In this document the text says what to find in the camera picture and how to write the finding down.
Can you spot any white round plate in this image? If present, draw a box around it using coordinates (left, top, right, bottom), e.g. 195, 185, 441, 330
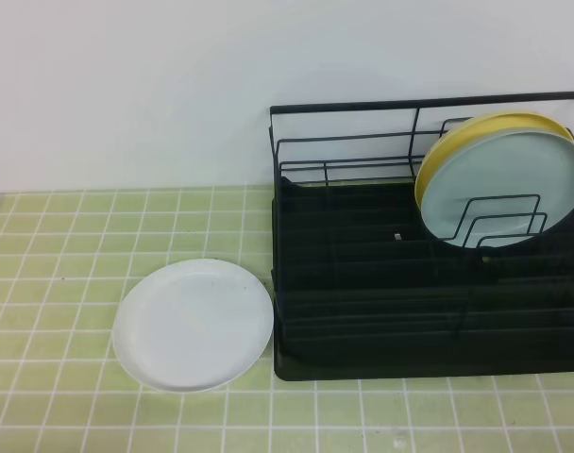
111, 259, 274, 393

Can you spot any mint green plate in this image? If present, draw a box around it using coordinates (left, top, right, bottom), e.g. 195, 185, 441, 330
420, 128, 574, 248

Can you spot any yellow plate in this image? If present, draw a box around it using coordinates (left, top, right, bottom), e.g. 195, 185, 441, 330
414, 110, 574, 208

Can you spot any black plastic drip tray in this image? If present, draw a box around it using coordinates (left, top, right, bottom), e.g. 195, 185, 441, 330
272, 179, 574, 380

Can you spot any black wire dish rack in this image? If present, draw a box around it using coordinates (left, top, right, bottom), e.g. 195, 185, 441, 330
268, 91, 574, 342

